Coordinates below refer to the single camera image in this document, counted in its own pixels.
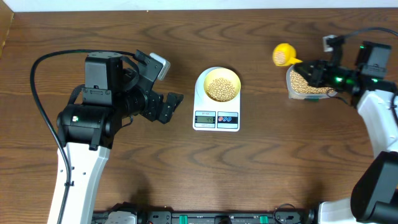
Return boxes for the soybeans in bowl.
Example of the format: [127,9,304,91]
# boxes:
[206,78,236,102]

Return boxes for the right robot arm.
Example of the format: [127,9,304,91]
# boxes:
[294,35,397,223]

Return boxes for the black right camera cable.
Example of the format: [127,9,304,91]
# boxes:
[335,26,398,40]

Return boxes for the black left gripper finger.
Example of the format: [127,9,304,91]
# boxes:
[165,92,184,114]
[157,104,174,124]

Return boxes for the black camera cable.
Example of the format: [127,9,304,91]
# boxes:
[29,49,137,224]
[335,26,398,40]

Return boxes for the soybeans in scoop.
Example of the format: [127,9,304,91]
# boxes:
[273,50,286,66]

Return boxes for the white digital kitchen scale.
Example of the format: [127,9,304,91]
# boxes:
[192,67,241,132]

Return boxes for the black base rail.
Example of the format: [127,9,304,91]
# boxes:
[91,202,382,224]

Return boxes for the clear plastic container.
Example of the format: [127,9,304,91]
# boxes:
[286,65,337,100]

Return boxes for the pale yellow bowl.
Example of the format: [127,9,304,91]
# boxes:
[203,68,241,99]

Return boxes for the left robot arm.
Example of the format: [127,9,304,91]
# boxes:
[48,51,183,223]

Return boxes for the green tape label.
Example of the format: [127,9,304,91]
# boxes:
[304,98,320,102]

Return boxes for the soybeans pile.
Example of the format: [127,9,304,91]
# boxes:
[290,70,331,94]

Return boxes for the black left camera cable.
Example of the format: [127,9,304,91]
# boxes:
[29,49,137,224]

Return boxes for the yellow plastic measuring scoop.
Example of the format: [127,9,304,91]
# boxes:
[272,43,302,67]

